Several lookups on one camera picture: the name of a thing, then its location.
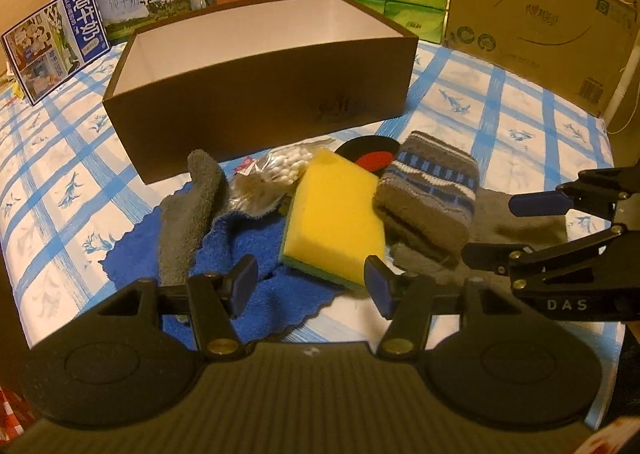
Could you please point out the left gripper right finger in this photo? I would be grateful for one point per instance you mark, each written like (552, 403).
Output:
(404, 300)

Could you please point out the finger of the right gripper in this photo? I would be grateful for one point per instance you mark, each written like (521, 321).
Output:
(530, 269)
(595, 192)

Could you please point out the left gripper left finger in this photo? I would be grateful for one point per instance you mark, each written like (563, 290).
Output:
(214, 301)

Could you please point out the grey felt cloth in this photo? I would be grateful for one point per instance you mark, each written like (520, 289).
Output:
(493, 223)

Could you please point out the blue fluffy towel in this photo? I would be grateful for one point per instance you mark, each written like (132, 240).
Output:
(266, 297)

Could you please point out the yellow green sponge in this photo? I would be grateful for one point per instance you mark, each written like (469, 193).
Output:
(332, 227)

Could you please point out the striped knitted sock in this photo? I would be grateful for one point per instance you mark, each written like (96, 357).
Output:
(426, 197)

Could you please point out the cotton swab plastic bag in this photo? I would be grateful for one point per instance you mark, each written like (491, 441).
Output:
(273, 177)

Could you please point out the small pink wrapper packet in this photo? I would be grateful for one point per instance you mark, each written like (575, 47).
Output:
(246, 166)

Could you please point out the black red round pad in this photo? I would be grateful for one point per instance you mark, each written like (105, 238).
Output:
(372, 153)

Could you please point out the large brown cardboard carton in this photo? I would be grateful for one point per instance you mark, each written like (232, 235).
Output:
(577, 49)

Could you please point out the red checked cloth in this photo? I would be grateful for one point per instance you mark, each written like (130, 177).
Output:
(16, 416)

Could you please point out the brown open cardboard box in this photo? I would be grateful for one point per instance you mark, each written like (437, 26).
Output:
(253, 75)

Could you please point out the blue milk carton box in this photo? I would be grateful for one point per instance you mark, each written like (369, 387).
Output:
(53, 44)

